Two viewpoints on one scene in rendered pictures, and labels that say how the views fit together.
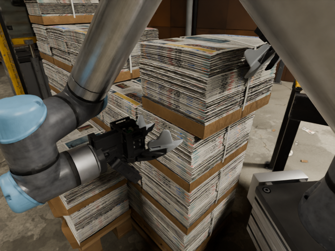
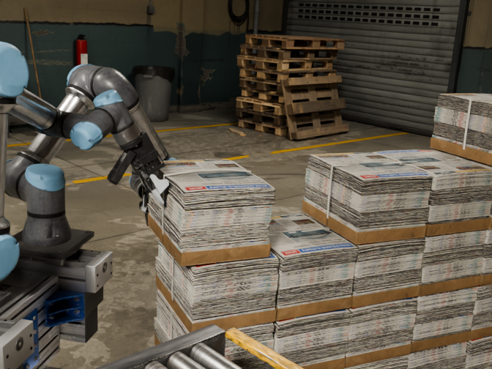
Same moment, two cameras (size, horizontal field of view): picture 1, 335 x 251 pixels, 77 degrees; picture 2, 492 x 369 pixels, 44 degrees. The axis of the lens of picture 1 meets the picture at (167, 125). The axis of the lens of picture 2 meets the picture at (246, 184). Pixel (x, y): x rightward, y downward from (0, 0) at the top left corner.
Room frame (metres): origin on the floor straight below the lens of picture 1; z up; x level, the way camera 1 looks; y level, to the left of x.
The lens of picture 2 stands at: (1.38, -1.90, 1.54)
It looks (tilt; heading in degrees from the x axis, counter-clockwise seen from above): 15 degrees down; 107
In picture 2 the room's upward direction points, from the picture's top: 3 degrees clockwise
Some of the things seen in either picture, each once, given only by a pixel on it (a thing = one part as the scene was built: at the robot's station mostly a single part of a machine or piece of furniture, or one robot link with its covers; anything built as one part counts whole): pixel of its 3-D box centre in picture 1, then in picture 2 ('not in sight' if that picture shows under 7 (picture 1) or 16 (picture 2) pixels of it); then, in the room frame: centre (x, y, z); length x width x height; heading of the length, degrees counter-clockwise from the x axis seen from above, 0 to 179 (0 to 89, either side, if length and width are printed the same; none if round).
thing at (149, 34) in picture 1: (114, 52); (363, 194); (1.16, 0.28, 0.95); 0.38 x 0.29 x 0.23; 131
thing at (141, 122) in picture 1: (142, 125); not in sight; (0.49, 0.07, 0.88); 0.09 x 0.03 x 0.06; 158
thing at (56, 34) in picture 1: (89, 46); (427, 189); (1.37, 0.48, 0.95); 0.38 x 0.29 x 0.23; 133
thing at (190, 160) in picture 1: (137, 146); (318, 332); (1.06, 0.18, 0.42); 1.17 x 0.39 x 0.83; 43
